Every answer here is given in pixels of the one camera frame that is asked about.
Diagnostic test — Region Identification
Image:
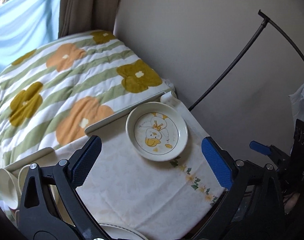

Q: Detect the cream round bowl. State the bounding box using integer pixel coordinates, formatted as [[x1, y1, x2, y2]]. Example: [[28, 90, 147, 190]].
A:
[[18, 165, 30, 194]]

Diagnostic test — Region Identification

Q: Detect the white deep plate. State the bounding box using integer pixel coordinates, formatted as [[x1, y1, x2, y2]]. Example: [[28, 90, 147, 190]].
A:
[[99, 223, 148, 240]]

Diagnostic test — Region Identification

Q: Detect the duck pattern plate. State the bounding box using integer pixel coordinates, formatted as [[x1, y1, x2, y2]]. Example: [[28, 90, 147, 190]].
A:
[[125, 102, 188, 162]]

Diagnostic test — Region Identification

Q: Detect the white ribbed bowl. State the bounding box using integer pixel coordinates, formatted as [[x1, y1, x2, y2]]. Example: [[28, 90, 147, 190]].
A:
[[0, 168, 20, 210]]

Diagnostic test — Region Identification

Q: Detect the person's right hand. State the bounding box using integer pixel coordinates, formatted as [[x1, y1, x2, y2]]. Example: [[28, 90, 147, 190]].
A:
[[283, 193, 300, 214]]

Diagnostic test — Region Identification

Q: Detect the white floral tablecloth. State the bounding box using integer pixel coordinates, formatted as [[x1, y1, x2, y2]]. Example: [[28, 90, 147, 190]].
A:
[[77, 93, 225, 239]]

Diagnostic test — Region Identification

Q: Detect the floral striped quilt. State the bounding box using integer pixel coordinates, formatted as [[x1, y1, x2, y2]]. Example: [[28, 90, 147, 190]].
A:
[[0, 30, 173, 169]]

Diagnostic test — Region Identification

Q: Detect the black curved stand pole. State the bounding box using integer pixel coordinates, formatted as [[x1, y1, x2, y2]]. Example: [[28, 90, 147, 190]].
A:
[[188, 9, 304, 112]]

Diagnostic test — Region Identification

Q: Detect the light blue cloth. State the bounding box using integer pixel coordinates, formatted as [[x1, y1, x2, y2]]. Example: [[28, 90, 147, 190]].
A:
[[0, 0, 61, 72]]

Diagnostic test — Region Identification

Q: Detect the right brown curtain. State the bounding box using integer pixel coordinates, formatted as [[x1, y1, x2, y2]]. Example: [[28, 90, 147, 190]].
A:
[[58, 0, 120, 38]]

